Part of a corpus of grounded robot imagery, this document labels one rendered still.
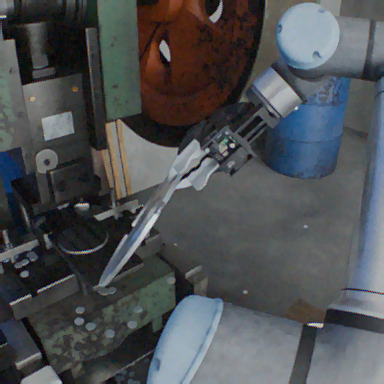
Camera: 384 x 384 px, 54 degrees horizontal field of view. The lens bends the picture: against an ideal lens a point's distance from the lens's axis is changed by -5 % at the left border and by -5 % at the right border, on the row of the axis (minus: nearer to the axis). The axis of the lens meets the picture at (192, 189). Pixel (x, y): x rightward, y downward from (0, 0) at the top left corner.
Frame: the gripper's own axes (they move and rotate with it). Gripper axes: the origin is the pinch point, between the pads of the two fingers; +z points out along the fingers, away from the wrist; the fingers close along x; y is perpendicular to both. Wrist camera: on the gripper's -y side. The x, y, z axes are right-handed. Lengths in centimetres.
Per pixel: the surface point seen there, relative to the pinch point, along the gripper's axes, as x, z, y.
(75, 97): -21.5, 10.0, -24.2
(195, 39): -8.9, -16.3, -40.2
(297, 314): 77, 21, -29
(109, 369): 36, 67, -13
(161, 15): -19, -14, -45
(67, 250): -0.8, 36.7, -12.5
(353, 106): 181, -67, -299
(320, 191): 144, 2, -172
